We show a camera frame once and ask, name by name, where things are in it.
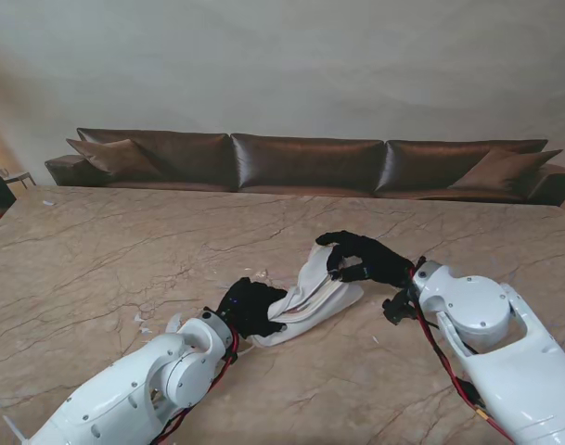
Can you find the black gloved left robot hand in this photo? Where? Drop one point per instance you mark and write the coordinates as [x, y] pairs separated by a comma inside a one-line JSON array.
[[252, 306]]

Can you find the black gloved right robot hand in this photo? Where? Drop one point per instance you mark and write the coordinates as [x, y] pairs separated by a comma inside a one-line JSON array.
[[370, 264]]

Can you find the cream white cosmetics bag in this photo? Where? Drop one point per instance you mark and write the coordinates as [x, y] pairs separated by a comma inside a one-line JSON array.
[[319, 301]]

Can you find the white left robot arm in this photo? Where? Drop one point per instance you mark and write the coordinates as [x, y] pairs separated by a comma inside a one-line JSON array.
[[143, 385]]

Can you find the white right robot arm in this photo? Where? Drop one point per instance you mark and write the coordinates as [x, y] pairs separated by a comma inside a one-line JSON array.
[[495, 343]]

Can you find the clear plastic brush sleeve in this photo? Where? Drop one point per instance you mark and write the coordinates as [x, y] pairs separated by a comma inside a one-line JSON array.
[[173, 323]]

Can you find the brown leather sofa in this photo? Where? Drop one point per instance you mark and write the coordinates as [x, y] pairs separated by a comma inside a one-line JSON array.
[[305, 162]]

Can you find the brown sofa pillow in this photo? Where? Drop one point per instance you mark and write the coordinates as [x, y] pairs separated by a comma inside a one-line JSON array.
[[112, 157], [502, 169]]

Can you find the white zip tie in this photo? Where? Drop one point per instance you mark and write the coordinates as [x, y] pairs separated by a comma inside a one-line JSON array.
[[14, 427]]

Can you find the grey side chair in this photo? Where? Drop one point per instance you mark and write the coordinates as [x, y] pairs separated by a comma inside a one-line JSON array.
[[17, 175]]

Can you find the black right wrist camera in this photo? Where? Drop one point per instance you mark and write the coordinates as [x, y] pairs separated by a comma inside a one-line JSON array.
[[398, 310]]

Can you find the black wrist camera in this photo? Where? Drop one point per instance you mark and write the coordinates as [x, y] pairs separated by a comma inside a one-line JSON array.
[[398, 310], [230, 359]]

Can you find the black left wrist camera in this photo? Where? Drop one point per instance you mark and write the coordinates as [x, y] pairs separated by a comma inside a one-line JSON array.
[[230, 359]]

